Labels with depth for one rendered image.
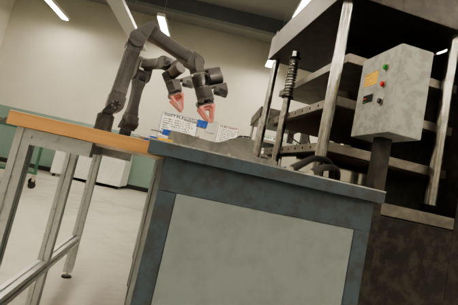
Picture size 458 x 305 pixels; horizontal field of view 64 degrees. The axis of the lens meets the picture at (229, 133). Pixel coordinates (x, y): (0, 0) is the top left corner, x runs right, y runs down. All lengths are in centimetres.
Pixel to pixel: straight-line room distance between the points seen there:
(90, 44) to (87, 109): 163
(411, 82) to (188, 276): 124
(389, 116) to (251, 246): 91
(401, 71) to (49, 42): 917
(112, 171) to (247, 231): 733
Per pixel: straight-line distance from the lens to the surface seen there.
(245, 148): 164
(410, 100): 176
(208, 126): 149
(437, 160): 229
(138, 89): 202
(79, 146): 116
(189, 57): 150
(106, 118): 141
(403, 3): 229
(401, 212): 210
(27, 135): 120
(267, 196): 104
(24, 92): 1007
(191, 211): 100
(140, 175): 903
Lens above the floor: 74
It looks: 7 degrees up
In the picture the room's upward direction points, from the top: 12 degrees clockwise
